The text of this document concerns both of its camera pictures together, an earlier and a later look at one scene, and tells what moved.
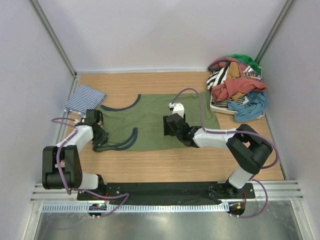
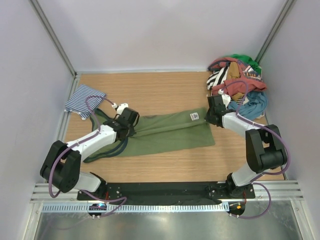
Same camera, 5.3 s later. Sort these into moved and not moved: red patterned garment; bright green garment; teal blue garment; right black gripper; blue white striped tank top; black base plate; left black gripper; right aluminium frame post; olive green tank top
Moved: left black gripper; right black gripper; olive green tank top
Not moved: blue white striped tank top; bright green garment; red patterned garment; teal blue garment; black base plate; right aluminium frame post
